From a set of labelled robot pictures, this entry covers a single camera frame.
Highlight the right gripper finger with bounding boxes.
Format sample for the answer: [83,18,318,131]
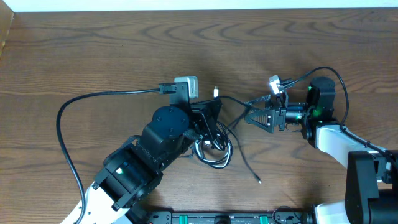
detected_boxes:
[244,95,271,105]
[244,110,276,134]

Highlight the black cable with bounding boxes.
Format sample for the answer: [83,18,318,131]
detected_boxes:
[189,95,262,184]

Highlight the white cable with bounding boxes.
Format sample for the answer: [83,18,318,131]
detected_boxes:
[194,86,234,170]

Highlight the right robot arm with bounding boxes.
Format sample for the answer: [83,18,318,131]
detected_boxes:
[245,75,397,223]

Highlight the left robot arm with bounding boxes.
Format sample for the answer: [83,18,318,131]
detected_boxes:
[63,91,233,223]

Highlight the right camera cable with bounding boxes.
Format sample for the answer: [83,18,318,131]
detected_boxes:
[279,66,398,166]

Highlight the camera cable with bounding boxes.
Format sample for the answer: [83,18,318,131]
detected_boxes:
[55,83,178,224]
[279,66,398,166]

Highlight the left camera cable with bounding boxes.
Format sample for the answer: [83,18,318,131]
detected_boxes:
[55,83,178,224]

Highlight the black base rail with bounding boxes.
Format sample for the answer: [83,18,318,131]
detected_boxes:
[145,208,316,224]

